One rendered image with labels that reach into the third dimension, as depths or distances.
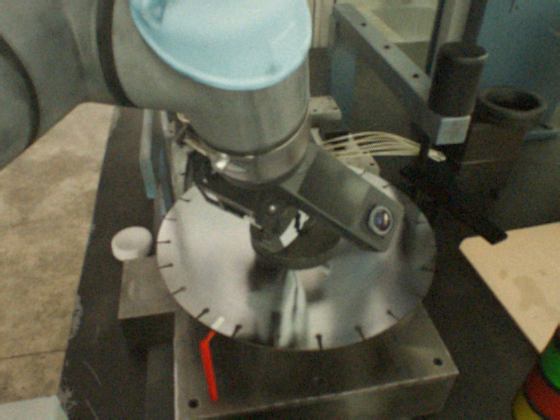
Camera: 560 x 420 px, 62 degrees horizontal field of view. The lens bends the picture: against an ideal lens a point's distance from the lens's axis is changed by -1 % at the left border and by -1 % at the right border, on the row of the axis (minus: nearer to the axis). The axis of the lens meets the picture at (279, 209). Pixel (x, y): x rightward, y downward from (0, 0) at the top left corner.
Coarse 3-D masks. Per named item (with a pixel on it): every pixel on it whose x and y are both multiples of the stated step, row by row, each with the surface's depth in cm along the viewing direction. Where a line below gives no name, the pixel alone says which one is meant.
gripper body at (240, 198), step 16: (208, 160) 39; (304, 160) 33; (208, 176) 39; (224, 176) 33; (288, 176) 32; (208, 192) 40; (224, 192) 38; (240, 192) 38; (256, 192) 38; (224, 208) 42; (240, 208) 39; (256, 208) 38; (272, 208) 38; (288, 208) 38; (256, 224) 41; (272, 224) 38; (288, 224) 42
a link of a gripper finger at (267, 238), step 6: (264, 228) 42; (264, 234) 40; (270, 234) 40; (258, 240) 42; (264, 240) 41; (270, 240) 40; (276, 240) 42; (264, 246) 42; (270, 246) 41; (276, 246) 43; (282, 246) 46
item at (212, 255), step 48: (192, 192) 63; (384, 192) 63; (192, 240) 55; (240, 240) 55; (432, 240) 55; (192, 288) 50; (240, 288) 50; (288, 288) 50; (336, 288) 50; (384, 288) 50; (240, 336) 45; (288, 336) 45; (336, 336) 45
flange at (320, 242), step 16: (304, 224) 54; (320, 224) 56; (256, 240) 54; (304, 240) 54; (320, 240) 54; (336, 240) 54; (272, 256) 52; (288, 256) 52; (304, 256) 52; (320, 256) 52
